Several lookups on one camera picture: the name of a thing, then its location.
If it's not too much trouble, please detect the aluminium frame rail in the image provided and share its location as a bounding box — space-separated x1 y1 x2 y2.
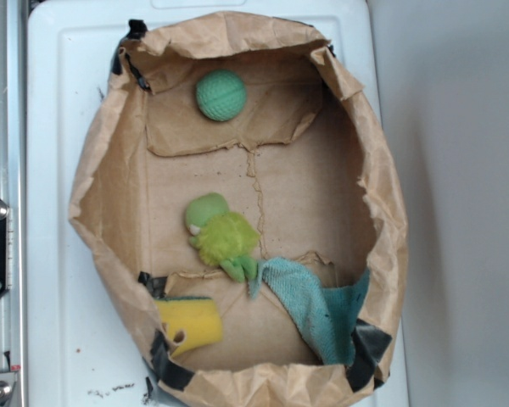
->
0 1 29 406

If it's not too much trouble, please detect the yellow sponge with green pad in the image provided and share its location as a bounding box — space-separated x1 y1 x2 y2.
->
154 297 223 357

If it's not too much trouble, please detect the blue terry cloth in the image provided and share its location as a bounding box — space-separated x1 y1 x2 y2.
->
249 257 370 366

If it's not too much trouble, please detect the brown paper bag tray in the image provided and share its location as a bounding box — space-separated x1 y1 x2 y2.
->
70 11 408 406

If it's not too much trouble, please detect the green textured rubber ball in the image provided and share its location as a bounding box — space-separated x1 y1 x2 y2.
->
195 70 247 122

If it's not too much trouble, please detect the green plush toy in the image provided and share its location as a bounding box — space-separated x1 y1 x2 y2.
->
184 192 260 282

